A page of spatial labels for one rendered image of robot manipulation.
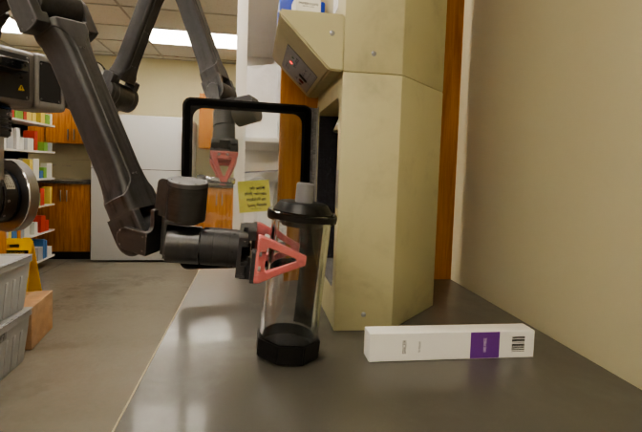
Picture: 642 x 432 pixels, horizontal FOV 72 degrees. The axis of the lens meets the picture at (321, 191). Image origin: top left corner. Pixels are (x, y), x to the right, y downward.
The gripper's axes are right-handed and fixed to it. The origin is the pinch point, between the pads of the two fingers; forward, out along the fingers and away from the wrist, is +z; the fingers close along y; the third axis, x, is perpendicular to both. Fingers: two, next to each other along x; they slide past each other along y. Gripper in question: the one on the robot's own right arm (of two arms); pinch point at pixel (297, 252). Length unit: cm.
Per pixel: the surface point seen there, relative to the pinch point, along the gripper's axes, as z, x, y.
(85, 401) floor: -80, 122, 164
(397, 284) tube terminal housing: 21.1, 6.8, 10.9
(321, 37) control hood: 1.4, -36.1, 11.0
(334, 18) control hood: 3.3, -39.8, 11.1
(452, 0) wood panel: 40, -62, 48
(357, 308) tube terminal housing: 13.5, 11.4, 9.5
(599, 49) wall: 48, -39, 2
